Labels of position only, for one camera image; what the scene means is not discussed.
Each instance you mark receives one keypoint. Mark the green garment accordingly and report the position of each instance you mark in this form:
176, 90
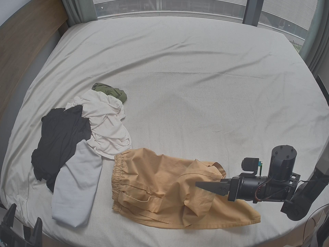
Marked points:
113, 91

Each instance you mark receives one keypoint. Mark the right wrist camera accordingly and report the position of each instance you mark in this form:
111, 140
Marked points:
250, 164

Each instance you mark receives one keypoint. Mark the white garment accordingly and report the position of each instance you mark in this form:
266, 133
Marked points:
108, 127

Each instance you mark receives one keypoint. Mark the tan shorts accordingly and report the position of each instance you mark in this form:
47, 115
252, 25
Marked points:
154, 179

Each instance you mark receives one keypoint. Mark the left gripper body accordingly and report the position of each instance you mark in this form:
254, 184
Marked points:
7, 237

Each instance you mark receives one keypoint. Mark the light grey garment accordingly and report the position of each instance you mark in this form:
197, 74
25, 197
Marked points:
77, 184

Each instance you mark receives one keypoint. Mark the bed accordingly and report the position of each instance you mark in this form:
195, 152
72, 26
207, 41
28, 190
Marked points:
192, 86

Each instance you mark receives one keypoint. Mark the blue-green curtain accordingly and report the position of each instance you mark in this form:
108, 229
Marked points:
317, 35
74, 1

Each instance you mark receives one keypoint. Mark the black garment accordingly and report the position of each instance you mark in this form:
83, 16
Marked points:
61, 138

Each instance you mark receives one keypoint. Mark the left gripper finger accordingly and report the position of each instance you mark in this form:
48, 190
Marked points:
10, 216
36, 237

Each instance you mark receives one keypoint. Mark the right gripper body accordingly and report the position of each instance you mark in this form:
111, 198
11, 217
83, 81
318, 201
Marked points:
249, 188

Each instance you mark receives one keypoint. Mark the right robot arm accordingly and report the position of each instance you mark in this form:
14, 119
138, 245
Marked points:
282, 163

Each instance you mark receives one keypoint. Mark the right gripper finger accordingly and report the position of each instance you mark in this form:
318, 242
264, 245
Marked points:
217, 188

